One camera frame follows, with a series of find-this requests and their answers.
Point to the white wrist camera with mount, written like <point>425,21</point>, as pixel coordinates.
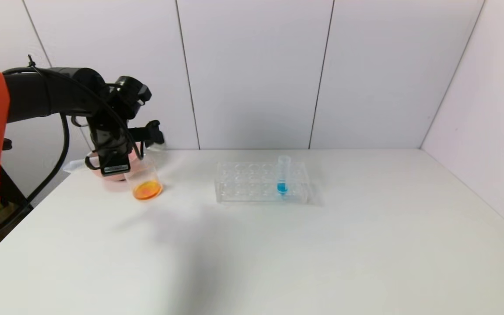
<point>147,133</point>

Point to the clear glass beaker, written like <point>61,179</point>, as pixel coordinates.
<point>147,190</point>

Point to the clear plastic test tube rack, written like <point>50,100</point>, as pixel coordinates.
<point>243,188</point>

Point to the pink bowl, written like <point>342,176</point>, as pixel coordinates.
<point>113,177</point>

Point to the test tube with yellow pigment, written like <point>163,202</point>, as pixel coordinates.
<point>75,166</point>

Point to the test tube with blue pigment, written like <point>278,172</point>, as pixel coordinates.
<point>282,188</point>

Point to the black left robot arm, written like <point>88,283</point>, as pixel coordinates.
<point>37,94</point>

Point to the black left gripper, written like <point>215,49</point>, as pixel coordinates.
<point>116,167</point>

